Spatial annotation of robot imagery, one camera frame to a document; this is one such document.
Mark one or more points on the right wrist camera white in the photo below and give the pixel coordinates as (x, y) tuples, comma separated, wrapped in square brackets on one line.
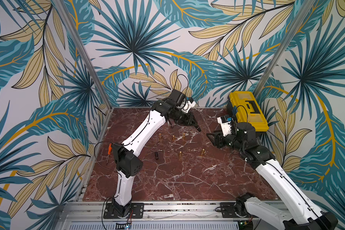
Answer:
[(227, 125)]

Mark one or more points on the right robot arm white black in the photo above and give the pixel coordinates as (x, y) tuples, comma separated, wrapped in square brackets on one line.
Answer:
[(301, 214)]

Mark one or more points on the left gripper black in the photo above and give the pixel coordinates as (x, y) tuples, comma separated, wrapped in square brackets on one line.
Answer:
[(189, 120)]

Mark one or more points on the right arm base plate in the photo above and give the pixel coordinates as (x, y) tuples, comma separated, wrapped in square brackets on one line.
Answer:
[(233, 210)]

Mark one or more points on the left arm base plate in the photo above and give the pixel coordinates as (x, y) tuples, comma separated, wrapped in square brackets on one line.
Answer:
[(116, 211)]

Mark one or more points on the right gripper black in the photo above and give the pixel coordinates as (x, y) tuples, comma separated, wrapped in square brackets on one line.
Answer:
[(220, 139)]

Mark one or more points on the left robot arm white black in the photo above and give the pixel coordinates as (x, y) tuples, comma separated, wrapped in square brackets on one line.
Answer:
[(175, 107)]

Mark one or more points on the yellow black toolbox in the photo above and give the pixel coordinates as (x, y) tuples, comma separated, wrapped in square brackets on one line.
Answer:
[(243, 106)]

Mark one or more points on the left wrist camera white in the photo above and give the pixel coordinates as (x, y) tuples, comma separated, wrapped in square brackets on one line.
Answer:
[(189, 103)]

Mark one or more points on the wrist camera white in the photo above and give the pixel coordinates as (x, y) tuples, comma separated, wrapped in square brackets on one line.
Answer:
[(189, 103), (227, 125)]

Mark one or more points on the orange handled screwdriver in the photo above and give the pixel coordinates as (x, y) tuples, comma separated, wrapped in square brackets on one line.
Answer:
[(109, 152)]

